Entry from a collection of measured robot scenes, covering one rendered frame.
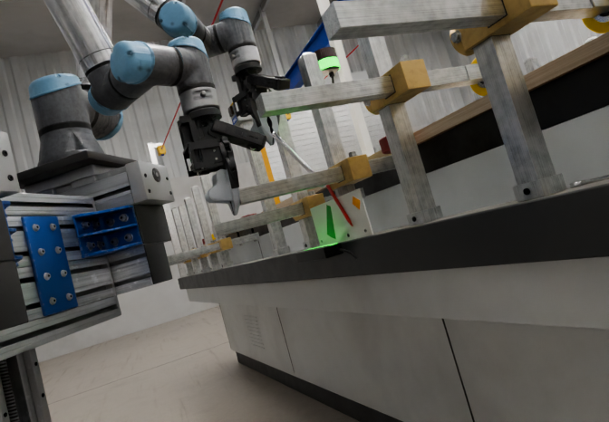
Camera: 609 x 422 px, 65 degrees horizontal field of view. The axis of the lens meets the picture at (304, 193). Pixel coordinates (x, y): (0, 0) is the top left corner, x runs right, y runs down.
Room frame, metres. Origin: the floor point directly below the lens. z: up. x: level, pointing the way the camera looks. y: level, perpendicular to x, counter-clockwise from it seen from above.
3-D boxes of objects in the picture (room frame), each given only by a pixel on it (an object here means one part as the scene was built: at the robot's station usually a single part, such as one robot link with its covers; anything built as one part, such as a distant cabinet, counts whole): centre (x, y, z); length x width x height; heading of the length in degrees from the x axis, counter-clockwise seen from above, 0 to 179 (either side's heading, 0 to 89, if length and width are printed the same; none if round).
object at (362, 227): (1.11, -0.06, 0.75); 0.26 x 0.01 x 0.10; 25
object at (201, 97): (0.94, 0.15, 1.05); 0.08 x 0.08 x 0.05
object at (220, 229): (1.26, 0.04, 0.81); 0.44 x 0.03 x 0.04; 115
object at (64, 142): (1.12, 0.51, 1.09); 0.15 x 0.15 x 0.10
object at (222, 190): (0.92, 0.15, 0.86); 0.06 x 0.03 x 0.09; 115
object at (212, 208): (2.23, 0.43, 0.91); 0.04 x 0.04 x 0.48; 25
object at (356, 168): (1.08, -0.10, 0.85); 0.14 x 0.06 x 0.05; 25
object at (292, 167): (1.32, 0.01, 0.93); 0.04 x 0.04 x 0.48; 25
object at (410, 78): (0.85, -0.21, 0.95); 0.14 x 0.06 x 0.05; 25
